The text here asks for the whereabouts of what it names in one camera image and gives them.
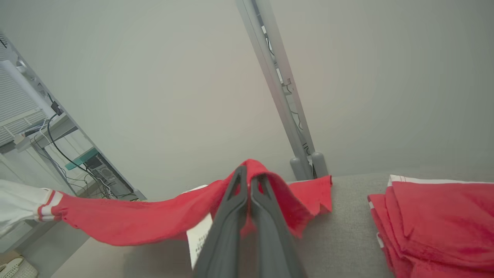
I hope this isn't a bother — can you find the red shorts white stripe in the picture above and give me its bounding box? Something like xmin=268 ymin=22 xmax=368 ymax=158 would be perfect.
xmin=367 ymin=175 xmax=494 ymax=278

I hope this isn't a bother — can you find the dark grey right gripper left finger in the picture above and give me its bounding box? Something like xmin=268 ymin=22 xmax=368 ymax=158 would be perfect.
xmin=193 ymin=165 xmax=249 ymax=278

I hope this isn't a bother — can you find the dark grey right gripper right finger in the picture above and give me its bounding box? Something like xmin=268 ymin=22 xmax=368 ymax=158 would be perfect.
xmin=250 ymin=174 xmax=307 ymax=278

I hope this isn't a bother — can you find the white slatted blind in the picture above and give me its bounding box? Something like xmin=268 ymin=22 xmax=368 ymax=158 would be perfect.
xmin=0 ymin=35 xmax=49 ymax=147

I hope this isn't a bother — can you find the red white basketball jersey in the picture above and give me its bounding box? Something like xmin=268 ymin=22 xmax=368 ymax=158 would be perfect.
xmin=0 ymin=158 xmax=333 ymax=271

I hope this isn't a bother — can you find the white power strip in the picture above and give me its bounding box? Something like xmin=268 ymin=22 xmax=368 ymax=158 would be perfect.
xmin=0 ymin=257 xmax=38 ymax=278

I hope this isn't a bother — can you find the black computer tower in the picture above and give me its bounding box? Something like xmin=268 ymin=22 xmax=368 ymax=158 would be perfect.
xmin=84 ymin=154 xmax=134 ymax=198

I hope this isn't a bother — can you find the grey partition post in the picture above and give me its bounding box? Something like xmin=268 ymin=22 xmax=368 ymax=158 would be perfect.
xmin=235 ymin=0 xmax=329 ymax=181

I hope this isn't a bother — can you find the black power cable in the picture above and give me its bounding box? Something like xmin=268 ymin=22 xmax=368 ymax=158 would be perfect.
xmin=46 ymin=101 xmax=116 ymax=197

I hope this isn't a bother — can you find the grey wheeled desk frame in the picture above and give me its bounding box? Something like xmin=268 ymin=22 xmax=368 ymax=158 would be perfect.
xmin=0 ymin=31 xmax=147 ymax=201

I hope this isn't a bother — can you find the teal flat box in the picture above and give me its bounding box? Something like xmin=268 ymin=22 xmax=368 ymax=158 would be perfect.
xmin=65 ymin=149 xmax=99 ymax=171

